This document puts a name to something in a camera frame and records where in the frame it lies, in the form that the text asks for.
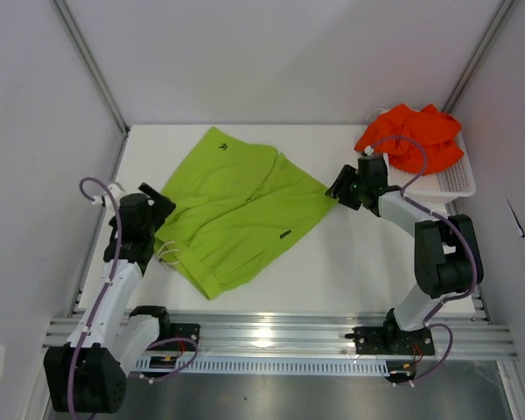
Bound lime green shorts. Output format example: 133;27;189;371
155;127;336;300

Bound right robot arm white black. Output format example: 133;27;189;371
325;154;484;354

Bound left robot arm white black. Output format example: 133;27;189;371
44;183;176;418

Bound orange shorts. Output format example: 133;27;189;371
354;103;463;175

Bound white plastic perforated basket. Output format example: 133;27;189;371
367;108;477;205

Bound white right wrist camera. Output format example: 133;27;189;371
361;145;375;158

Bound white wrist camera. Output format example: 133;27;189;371
361;145;375;158
92;183;126;211

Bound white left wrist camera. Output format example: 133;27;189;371
92;183;126;211

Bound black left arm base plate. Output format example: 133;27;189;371
157;323;200;353

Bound right corner aluminium post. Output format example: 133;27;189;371
442;0;519;114

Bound corner aluminium post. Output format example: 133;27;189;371
51;0;130;136
442;0;519;114

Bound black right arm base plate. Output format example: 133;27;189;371
345;326;436;356

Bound white slotted cable duct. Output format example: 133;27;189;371
134;354;389;377

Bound aluminium frame rail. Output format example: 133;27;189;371
170;311;518;361

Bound left corner aluminium post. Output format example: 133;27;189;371
51;0;130;136

